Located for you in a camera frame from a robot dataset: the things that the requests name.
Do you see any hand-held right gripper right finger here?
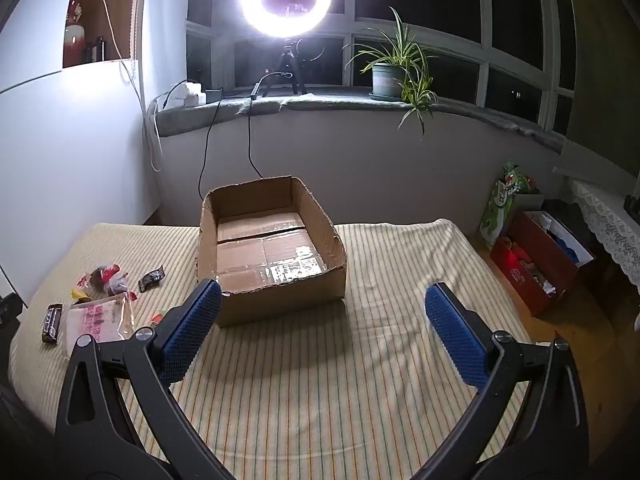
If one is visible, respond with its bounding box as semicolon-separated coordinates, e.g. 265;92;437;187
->
410;282;591;480

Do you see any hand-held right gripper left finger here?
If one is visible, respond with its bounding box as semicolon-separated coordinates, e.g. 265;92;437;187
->
54;279;236;480

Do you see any small black snack packet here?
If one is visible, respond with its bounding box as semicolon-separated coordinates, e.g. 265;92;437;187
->
137;267;167;293

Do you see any clear pink printed packet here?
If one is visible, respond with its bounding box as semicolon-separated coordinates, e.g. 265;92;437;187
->
64;294;136;358

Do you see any brown cardboard box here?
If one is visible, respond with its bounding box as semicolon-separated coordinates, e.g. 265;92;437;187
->
197;175;348;328

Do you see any dark chocolate bar packet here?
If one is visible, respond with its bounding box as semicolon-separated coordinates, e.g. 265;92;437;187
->
41;304;65;345

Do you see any red cardboard box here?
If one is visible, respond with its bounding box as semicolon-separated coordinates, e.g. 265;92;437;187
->
490;210;596;317

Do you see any green printed bag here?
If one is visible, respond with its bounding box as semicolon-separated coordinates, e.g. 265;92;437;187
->
479;161;543;251

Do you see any white lace cloth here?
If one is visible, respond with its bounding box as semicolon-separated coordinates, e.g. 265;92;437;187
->
565;177;640;301

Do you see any white power strip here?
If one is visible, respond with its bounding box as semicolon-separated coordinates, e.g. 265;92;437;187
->
170;80;208;108

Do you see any grey sill cloth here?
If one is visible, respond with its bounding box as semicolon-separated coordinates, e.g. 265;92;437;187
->
155;87;566;153

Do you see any potted spider plant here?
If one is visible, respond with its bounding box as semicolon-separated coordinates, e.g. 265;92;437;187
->
342;7;441;136

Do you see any black tripod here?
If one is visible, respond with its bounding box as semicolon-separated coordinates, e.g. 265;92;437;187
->
260;37;308;97

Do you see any dark bottle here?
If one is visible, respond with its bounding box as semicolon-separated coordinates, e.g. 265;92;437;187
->
85;35;109;64

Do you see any red vase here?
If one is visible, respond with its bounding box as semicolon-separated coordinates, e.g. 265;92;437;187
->
64;0;89;67

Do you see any black power cable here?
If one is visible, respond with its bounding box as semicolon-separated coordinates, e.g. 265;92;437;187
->
197;72;293;202

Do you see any white cable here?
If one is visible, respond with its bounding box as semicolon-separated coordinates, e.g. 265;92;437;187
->
96;0;163;173

